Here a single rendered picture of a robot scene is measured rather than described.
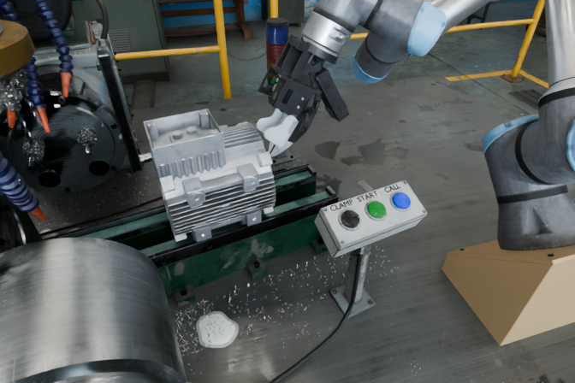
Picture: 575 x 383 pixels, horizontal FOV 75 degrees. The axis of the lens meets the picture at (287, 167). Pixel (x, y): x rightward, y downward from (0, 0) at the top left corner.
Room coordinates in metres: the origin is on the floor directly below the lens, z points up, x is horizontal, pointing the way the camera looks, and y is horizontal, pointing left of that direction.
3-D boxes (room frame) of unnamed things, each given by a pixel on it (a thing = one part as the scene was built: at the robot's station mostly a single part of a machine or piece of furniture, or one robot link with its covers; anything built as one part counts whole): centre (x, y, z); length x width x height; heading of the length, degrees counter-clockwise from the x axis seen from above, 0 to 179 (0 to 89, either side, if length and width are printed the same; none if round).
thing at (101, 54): (0.65, 0.33, 1.12); 0.04 x 0.03 x 0.26; 115
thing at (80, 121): (0.78, 0.53, 1.04); 0.41 x 0.25 x 0.25; 25
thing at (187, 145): (0.57, 0.19, 1.11); 0.12 x 0.11 x 0.07; 115
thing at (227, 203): (0.59, 0.15, 1.02); 0.20 x 0.19 x 0.19; 115
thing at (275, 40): (0.98, 0.03, 1.19); 0.06 x 0.06 x 0.04
